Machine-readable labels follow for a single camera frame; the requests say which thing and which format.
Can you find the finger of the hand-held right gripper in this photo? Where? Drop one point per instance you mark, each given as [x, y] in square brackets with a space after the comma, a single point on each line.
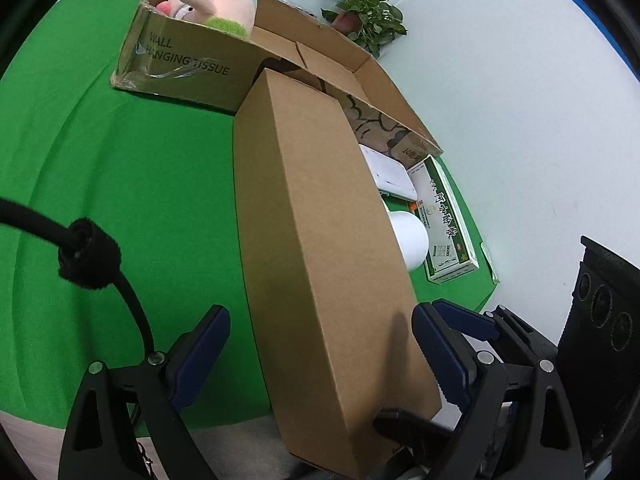
[470, 322]

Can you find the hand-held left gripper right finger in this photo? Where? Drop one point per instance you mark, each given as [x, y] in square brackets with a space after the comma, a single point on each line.
[442, 355]

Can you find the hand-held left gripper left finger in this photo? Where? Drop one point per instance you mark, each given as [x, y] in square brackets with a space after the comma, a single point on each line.
[200, 355]

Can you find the white hair dryer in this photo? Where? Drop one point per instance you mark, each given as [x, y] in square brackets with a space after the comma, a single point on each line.
[410, 240]

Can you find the long cardboard box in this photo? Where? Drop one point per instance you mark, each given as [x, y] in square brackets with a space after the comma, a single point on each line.
[310, 260]

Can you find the large cardboard box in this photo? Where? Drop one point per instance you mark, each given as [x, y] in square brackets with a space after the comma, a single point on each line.
[190, 70]

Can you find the green and white medicine box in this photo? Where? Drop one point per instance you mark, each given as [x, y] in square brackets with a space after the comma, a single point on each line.
[445, 220]

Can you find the white flat device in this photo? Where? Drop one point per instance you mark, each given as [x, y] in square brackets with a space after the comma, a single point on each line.
[390, 175]

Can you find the green tablecloth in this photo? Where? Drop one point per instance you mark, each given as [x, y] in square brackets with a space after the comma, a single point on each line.
[125, 185]

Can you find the potted plant with pink pot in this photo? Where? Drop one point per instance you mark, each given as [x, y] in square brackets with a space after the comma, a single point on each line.
[365, 10]

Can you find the plush toy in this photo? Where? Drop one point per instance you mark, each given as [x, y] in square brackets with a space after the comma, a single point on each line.
[215, 0]

